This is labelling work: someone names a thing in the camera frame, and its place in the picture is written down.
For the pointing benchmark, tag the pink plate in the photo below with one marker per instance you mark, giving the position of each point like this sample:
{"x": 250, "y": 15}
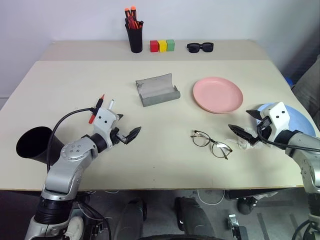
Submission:
{"x": 217, "y": 95}

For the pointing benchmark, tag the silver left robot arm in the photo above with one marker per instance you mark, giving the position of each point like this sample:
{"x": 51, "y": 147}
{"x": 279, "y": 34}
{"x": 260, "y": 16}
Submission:
{"x": 70, "y": 155}

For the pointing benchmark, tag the dark rounded shape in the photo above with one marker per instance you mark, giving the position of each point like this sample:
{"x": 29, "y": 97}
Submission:
{"x": 133, "y": 217}
{"x": 192, "y": 217}

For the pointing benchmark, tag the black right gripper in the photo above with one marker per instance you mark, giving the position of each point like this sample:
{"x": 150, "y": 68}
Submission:
{"x": 263, "y": 130}

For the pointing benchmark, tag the green block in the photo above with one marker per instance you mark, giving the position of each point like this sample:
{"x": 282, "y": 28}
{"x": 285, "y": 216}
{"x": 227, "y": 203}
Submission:
{"x": 170, "y": 45}

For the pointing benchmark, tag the person in grey clothes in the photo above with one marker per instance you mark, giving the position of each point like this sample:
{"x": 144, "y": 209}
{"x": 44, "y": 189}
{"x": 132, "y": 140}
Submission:
{"x": 308, "y": 92}

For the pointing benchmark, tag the white rounded robot part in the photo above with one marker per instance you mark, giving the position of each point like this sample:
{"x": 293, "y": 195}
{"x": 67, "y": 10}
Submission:
{"x": 75, "y": 226}

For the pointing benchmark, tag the black-capped pen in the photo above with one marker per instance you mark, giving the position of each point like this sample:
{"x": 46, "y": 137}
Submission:
{"x": 141, "y": 23}

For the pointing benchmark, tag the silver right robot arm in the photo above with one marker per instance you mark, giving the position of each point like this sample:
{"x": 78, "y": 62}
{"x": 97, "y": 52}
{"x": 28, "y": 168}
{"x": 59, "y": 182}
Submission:
{"x": 303, "y": 150}

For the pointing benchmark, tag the white marker pen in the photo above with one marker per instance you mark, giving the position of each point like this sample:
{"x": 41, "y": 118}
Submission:
{"x": 111, "y": 103}

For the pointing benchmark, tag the black sunglasses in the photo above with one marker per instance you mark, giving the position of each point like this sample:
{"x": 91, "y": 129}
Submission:
{"x": 193, "y": 47}

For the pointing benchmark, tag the light blue plate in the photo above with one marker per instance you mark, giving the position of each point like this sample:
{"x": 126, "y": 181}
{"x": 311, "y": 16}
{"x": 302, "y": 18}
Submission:
{"x": 301, "y": 121}

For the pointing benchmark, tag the small blue object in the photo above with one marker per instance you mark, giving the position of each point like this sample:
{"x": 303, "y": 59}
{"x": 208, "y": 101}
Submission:
{"x": 289, "y": 81}

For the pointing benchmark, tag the crumpled white tissue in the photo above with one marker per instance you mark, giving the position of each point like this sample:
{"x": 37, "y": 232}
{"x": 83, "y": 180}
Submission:
{"x": 246, "y": 146}

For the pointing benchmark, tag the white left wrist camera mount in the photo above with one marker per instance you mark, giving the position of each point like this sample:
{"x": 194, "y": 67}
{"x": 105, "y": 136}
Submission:
{"x": 103, "y": 118}

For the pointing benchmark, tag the orange-tipped black pen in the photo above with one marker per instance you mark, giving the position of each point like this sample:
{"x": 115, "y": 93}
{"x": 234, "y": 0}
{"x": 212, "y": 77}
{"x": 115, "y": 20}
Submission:
{"x": 133, "y": 11}
{"x": 127, "y": 12}

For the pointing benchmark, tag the black empty pen cup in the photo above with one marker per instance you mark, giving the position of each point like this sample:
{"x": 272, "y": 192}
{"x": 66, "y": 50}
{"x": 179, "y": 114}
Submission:
{"x": 30, "y": 143}

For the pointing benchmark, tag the red block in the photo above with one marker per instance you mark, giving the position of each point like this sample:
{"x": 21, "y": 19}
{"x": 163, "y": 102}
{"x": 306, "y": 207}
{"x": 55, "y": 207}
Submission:
{"x": 154, "y": 46}

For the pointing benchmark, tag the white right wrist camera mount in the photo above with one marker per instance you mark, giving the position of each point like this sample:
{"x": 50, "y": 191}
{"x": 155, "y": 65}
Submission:
{"x": 280, "y": 116}

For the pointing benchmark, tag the yellow block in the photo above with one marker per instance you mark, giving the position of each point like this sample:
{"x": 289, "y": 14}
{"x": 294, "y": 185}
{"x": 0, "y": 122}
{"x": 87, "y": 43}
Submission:
{"x": 162, "y": 46}

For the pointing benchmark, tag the thin-framed clear eyeglasses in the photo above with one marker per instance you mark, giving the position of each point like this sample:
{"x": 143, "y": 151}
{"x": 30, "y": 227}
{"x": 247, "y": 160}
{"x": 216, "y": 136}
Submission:
{"x": 200, "y": 140}

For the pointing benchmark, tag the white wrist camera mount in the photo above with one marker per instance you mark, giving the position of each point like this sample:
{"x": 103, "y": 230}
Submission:
{"x": 280, "y": 116}
{"x": 103, "y": 118}

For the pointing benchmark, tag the black pen cup with pens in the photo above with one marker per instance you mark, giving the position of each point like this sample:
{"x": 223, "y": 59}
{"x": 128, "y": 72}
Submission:
{"x": 135, "y": 40}

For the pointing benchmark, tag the metal bracket on floor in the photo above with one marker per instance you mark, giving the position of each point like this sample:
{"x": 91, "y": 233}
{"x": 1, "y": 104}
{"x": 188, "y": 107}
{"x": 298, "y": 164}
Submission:
{"x": 235, "y": 223}

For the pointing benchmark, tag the red and black pen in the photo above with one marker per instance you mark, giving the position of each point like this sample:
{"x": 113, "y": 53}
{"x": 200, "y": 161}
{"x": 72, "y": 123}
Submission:
{"x": 100, "y": 101}

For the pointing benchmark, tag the grey glasses case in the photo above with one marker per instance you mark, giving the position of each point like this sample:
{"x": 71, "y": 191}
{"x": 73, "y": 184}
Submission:
{"x": 157, "y": 91}

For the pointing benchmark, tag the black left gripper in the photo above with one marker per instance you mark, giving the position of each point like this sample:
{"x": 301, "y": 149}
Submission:
{"x": 117, "y": 137}

